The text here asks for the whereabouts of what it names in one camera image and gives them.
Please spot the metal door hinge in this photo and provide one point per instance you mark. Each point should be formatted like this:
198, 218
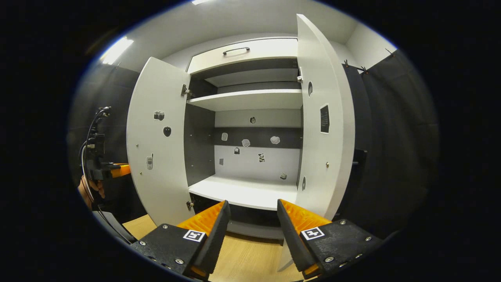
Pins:
300, 75
189, 205
186, 91

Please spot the white cabinet shelf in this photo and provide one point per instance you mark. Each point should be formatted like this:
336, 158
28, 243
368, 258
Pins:
242, 192
250, 100

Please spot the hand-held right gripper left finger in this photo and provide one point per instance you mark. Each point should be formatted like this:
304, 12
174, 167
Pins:
213, 239

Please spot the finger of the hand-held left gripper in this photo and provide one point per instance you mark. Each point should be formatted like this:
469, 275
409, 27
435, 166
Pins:
122, 170

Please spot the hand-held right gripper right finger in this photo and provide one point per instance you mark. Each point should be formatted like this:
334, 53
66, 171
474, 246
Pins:
291, 239

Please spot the black backdrop cloth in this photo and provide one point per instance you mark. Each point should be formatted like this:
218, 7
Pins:
391, 137
113, 94

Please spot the white cabinet drawer front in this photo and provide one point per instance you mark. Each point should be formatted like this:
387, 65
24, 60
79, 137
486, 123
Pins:
266, 49

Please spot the white cabinet door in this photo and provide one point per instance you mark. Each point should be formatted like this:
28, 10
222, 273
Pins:
325, 70
156, 184

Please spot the long ceiling light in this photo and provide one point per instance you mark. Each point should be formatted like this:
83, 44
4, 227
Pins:
116, 51
200, 1

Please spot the white double-door shoe cabinet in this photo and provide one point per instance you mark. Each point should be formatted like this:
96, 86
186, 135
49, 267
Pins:
250, 165

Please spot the black cloth clip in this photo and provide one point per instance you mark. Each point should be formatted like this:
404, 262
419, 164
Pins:
346, 63
389, 52
364, 69

